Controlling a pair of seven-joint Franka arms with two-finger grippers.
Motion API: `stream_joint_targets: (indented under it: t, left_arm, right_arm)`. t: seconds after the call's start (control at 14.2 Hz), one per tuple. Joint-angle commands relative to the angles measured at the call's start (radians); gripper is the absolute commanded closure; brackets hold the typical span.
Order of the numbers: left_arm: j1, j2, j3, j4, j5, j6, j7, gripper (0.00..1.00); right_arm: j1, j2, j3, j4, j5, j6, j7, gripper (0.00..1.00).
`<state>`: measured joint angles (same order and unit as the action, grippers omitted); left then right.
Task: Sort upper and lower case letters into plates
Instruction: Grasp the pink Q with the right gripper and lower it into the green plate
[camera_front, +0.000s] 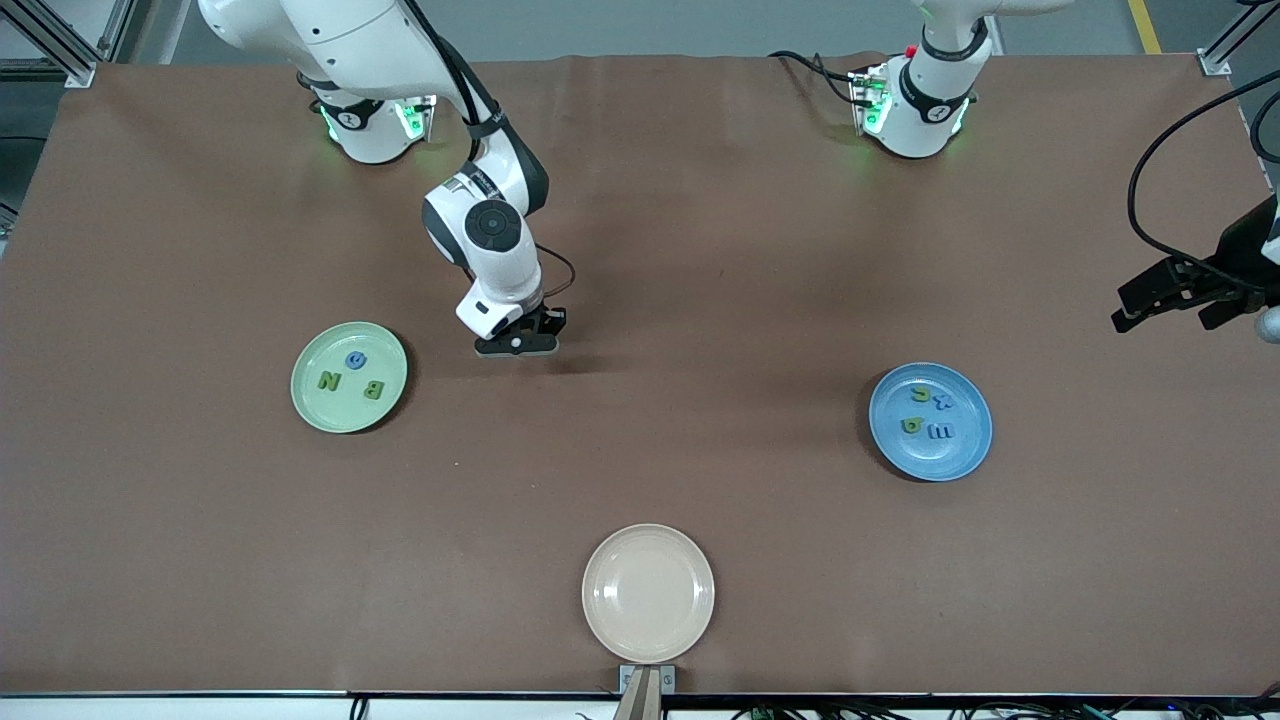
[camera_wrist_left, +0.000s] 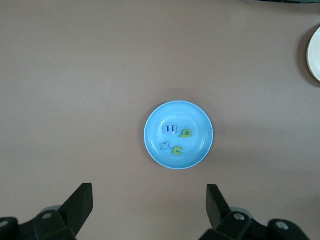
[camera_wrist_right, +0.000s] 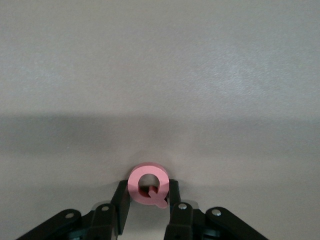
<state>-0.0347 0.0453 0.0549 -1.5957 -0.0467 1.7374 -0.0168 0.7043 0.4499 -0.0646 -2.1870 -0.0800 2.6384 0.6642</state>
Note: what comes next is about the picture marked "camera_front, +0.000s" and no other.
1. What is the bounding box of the brown table mat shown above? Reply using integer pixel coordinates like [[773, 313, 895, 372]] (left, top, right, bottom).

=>
[[0, 52, 1280, 698]]

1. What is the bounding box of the blue plate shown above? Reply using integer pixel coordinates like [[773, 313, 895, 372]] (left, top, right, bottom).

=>
[[868, 362, 994, 483]]

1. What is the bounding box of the silver base connector box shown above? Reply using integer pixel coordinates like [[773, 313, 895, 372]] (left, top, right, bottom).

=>
[[848, 65, 893, 137], [398, 95, 441, 143]]

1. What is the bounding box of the green plate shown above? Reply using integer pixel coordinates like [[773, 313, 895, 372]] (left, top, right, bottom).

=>
[[290, 321, 409, 435]]

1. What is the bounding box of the beige plate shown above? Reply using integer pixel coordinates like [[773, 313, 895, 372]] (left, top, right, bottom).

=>
[[581, 523, 717, 665]]

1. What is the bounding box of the aluminium frame profile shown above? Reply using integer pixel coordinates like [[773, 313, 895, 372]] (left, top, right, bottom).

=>
[[0, 0, 141, 89], [1197, 0, 1280, 77]]

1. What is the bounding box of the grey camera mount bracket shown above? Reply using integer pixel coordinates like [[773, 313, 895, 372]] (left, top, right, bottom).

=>
[[618, 664, 677, 720]]

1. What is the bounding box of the black base cable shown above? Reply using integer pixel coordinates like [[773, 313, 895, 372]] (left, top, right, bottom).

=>
[[768, 50, 863, 106]]

